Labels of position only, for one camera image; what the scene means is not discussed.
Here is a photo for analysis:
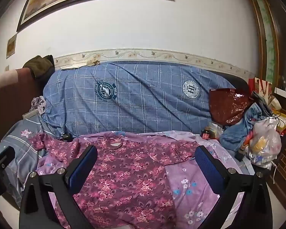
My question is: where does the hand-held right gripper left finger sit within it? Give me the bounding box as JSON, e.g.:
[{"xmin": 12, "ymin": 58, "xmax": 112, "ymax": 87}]
[{"xmin": 19, "ymin": 145, "xmax": 98, "ymax": 229}]

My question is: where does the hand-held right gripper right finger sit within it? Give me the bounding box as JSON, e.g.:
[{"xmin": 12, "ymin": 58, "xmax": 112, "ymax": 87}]
[{"xmin": 195, "ymin": 145, "xmax": 273, "ymax": 229}]

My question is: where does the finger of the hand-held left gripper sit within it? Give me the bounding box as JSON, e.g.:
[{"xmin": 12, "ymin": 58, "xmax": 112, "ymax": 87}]
[{"xmin": 0, "ymin": 145, "xmax": 16, "ymax": 201}]

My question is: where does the purple floral shirt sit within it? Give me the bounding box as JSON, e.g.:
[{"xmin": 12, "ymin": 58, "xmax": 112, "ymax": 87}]
[{"xmin": 29, "ymin": 131, "xmax": 205, "ymax": 229}]

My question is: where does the lilac floral bedsheet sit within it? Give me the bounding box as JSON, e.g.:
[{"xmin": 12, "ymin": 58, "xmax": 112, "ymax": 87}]
[{"xmin": 36, "ymin": 130, "xmax": 255, "ymax": 229}]

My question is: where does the blue denim garment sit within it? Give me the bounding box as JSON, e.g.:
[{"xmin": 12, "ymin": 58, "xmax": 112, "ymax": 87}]
[{"xmin": 219, "ymin": 102, "xmax": 264, "ymax": 152}]

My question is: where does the brown bed headboard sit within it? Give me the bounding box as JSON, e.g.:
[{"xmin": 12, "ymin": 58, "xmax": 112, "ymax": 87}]
[{"xmin": 0, "ymin": 67, "xmax": 44, "ymax": 146}]

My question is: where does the white plastic bag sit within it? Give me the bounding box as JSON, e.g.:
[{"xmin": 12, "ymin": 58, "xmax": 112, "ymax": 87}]
[{"xmin": 249, "ymin": 117, "xmax": 283, "ymax": 170}]

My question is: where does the red-brown plastic bag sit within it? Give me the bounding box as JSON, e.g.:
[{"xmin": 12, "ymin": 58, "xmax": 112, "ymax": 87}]
[{"xmin": 208, "ymin": 88, "xmax": 252, "ymax": 126}]

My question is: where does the lilac crumpled cloth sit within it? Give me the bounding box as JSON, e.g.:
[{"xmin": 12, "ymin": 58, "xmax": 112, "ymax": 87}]
[{"xmin": 30, "ymin": 96, "xmax": 47, "ymax": 115}]

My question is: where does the dark grey garment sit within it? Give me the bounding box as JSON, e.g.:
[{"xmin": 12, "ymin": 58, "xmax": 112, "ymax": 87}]
[{"xmin": 250, "ymin": 91, "xmax": 272, "ymax": 115}]

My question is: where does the yellow box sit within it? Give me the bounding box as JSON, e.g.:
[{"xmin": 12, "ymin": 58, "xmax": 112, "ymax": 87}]
[{"xmin": 272, "ymin": 110, "xmax": 286, "ymax": 134}]

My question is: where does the blue plaid quilt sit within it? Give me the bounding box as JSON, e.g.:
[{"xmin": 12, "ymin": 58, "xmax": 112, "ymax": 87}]
[{"xmin": 42, "ymin": 61, "xmax": 236, "ymax": 139}]

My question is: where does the red gift bag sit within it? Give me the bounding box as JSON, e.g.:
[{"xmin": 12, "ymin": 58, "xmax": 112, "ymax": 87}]
[{"xmin": 248, "ymin": 77, "xmax": 273, "ymax": 101}]

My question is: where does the olive green cloth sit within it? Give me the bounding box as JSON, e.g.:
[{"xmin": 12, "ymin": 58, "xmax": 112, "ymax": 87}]
[{"xmin": 22, "ymin": 55, "xmax": 55, "ymax": 79}]

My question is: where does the white box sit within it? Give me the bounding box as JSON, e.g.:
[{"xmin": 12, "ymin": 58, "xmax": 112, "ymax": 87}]
[{"xmin": 274, "ymin": 87, "xmax": 286, "ymax": 99}]

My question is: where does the beige crumpled cloth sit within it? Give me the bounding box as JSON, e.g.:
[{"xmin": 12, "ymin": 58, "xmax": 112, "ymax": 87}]
[{"xmin": 86, "ymin": 58, "xmax": 101, "ymax": 67}]

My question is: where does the orange-handled tool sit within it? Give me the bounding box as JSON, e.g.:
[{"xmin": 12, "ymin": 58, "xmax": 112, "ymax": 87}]
[{"xmin": 238, "ymin": 134, "xmax": 253, "ymax": 155}]

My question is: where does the small wall picture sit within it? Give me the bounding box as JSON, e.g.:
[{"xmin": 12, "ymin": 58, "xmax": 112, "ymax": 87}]
[{"xmin": 6, "ymin": 33, "xmax": 18, "ymax": 60}]

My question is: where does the wooden door frame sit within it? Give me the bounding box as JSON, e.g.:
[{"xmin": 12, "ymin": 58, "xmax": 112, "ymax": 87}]
[{"xmin": 243, "ymin": 0, "xmax": 286, "ymax": 93}]

